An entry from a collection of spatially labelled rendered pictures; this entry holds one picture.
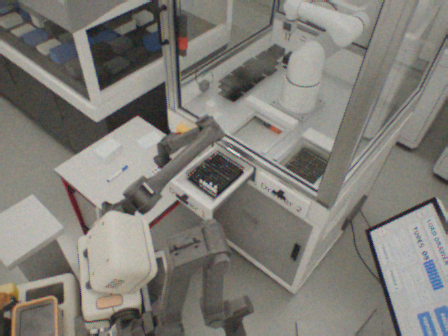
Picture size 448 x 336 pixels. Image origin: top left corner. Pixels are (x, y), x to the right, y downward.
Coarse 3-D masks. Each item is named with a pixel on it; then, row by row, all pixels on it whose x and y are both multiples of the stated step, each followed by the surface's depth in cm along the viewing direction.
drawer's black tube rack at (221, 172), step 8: (216, 152) 203; (208, 160) 200; (216, 160) 200; (224, 160) 200; (232, 160) 200; (200, 168) 196; (208, 168) 198; (216, 168) 198; (224, 168) 197; (232, 168) 197; (240, 168) 197; (192, 176) 194; (200, 176) 193; (208, 176) 197; (216, 176) 194; (224, 176) 193; (232, 176) 198; (208, 184) 193; (216, 184) 191; (224, 184) 190; (208, 192) 190
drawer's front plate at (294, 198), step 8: (264, 176) 191; (256, 184) 199; (272, 184) 190; (280, 184) 188; (288, 192) 185; (280, 200) 193; (288, 200) 189; (296, 200) 185; (304, 200) 182; (296, 208) 188; (304, 208) 184; (304, 216) 188
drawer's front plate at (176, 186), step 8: (168, 184) 190; (176, 184) 185; (168, 192) 195; (176, 192) 189; (184, 192) 184; (192, 200) 183; (200, 200) 179; (192, 208) 188; (200, 208) 182; (208, 208) 177; (208, 216) 181
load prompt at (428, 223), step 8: (432, 216) 149; (424, 224) 150; (432, 224) 148; (432, 232) 146; (440, 232) 144; (432, 240) 145; (440, 240) 143; (432, 248) 144; (440, 248) 142; (440, 256) 140; (440, 264) 139
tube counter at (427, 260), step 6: (420, 252) 146; (426, 252) 145; (420, 258) 145; (426, 258) 144; (432, 258) 142; (426, 264) 143; (432, 264) 141; (426, 270) 142; (432, 270) 140; (432, 276) 139; (438, 276) 138; (432, 282) 139; (438, 282) 137; (432, 288) 138; (438, 288) 136; (444, 288) 135; (438, 294) 135; (444, 294) 134; (438, 300) 135
